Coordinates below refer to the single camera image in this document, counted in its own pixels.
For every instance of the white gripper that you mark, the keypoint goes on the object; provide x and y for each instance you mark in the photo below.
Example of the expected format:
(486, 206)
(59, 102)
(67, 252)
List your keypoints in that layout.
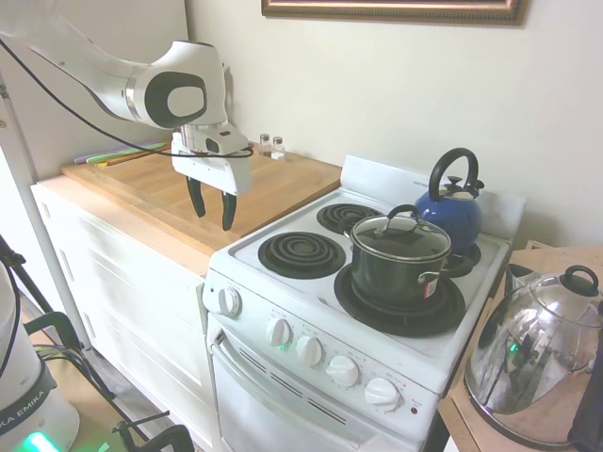
(212, 172)

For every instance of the glass pot lid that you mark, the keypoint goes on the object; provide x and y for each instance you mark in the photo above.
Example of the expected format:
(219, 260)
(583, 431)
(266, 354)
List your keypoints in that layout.
(424, 245)

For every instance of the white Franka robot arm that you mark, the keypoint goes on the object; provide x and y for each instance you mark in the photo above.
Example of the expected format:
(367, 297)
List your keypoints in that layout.
(188, 61)

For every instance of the black cooking pot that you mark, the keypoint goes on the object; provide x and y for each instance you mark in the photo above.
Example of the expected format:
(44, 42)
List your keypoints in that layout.
(391, 278)

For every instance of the red white pot tag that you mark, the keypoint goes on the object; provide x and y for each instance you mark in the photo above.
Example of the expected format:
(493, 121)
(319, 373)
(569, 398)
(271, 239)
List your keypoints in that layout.
(431, 286)

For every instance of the large wooden butcher board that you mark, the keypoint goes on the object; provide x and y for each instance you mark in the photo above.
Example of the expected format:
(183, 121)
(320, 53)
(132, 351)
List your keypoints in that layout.
(282, 181)

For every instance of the glass pepper shaker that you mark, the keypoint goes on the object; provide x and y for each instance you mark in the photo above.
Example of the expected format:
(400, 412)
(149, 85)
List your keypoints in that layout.
(265, 146)

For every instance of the glass salt shaker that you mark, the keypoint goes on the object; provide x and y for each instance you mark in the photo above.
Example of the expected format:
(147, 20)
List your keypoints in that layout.
(278, 150)

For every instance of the green cutting mat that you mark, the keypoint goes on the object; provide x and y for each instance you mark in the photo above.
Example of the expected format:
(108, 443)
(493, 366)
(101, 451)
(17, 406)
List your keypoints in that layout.
(136, 150)

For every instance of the white stove knob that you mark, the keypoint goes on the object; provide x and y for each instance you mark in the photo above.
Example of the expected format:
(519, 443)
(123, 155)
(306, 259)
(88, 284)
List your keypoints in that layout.
(308, 350)
(382, 394)
(343, 370)
(229, 300)
(279, 331)

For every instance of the small black coil burner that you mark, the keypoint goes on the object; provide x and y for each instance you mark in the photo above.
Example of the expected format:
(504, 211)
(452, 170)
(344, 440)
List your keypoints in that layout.
(346, 217)
(301, 254)

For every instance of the white drawer cabinet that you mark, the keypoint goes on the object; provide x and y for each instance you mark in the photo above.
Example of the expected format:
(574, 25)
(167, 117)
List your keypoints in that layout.
(141, 306)

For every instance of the purple cutting mat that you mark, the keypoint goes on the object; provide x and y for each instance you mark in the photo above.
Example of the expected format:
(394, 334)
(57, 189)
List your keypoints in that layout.
(82, 158)

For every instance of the dark green metal clamp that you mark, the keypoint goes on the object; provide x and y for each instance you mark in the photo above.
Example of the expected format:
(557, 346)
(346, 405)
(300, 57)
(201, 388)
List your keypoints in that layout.
(56, 325)
(155, 433)

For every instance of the black tripod stand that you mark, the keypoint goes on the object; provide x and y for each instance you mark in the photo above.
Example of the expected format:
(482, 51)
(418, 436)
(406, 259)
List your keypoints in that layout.
(28, 282)

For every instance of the large black coil burner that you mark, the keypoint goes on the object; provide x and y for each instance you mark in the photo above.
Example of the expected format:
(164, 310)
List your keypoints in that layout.
(400, 318)
(472, 256)

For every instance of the white electric stove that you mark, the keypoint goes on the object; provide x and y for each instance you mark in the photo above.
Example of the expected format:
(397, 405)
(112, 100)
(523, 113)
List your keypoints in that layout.
(292, 409)

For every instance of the blue whistling kettle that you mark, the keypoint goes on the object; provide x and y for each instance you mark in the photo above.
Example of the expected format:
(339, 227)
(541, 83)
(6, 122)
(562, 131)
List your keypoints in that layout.
(452, 216)

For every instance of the gold framed painting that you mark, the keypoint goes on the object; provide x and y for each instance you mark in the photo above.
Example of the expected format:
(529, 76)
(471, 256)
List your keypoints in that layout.
(377, 12)

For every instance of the steel electric kettle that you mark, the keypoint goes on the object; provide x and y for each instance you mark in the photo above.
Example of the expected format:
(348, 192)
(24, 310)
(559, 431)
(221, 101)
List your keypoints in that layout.
(527, 358)

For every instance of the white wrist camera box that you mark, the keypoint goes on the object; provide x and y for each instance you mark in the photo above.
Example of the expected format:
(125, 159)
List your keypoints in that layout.
(226, 142)

